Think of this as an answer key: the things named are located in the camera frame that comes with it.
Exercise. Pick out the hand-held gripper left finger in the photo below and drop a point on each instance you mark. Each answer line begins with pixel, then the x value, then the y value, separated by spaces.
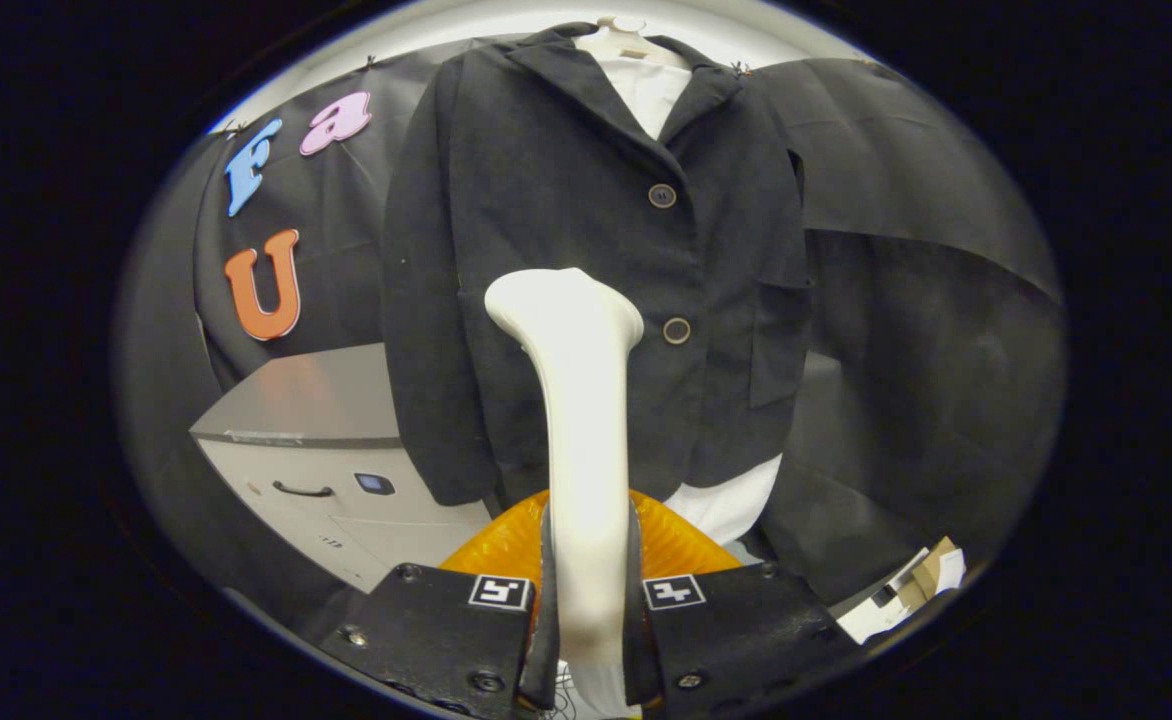
pixel 436 630

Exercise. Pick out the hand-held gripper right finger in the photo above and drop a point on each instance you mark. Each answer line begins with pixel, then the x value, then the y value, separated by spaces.
pixel 736 630

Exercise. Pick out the black jacket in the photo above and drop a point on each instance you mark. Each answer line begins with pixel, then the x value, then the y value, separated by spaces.
pixel 536 200

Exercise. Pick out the grey cabinet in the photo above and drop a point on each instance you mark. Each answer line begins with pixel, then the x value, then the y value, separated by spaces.
pixel 296 400

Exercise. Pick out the black backdrop cloth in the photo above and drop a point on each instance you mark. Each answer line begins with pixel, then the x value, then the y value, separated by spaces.
pixel 926 350

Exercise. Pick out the cream mannequin torso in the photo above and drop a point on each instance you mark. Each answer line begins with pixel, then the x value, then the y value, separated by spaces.
pixel 626 40

